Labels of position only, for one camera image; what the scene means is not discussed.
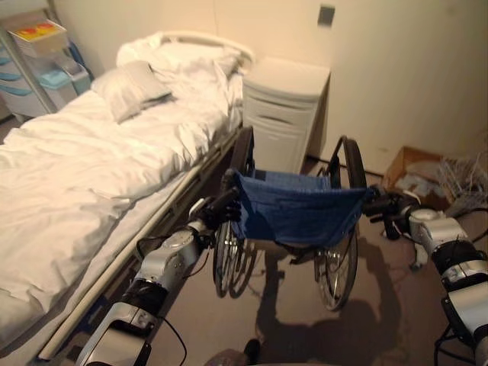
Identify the blue fabric wheelchair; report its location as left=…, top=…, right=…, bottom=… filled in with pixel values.
left=211, top=125, right=377, bottom=313

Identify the brown cardboard box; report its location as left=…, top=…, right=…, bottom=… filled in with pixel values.
left=383, top=146, right=458, bottom=212

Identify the white bedside cabinet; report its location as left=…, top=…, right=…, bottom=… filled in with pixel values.
left=241, top=56, right=332, bottom=175

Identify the medical cart with blue drawers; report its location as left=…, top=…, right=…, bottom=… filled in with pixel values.
left=0, top=18, right=95, bottom=124

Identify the white wire rack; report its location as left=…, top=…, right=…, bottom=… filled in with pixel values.
left=437, top=151, right=488, bottom=219

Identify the grey wall switch plate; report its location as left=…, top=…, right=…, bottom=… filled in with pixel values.
left=317, top=4, right=335, bottom=27

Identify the hospital bed with white sheet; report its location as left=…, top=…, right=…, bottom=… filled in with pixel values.
left=0, top=31, right=256, bottom=366

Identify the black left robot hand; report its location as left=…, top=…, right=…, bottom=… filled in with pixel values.
left=191, top=187, right=242, bottom=233

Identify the grey pillow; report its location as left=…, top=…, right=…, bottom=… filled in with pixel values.
left=90, top=60, right=177, bottom=124

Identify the white crumpled blanket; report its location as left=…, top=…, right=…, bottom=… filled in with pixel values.
left=116, top=32, right=245, bottom=89

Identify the white box with red-yellow label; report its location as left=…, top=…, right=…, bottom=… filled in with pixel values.
left=8, top=20, right=70, bottom=59

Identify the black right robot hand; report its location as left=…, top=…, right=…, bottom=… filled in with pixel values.
left=364, top=185, right=420, bottom=241

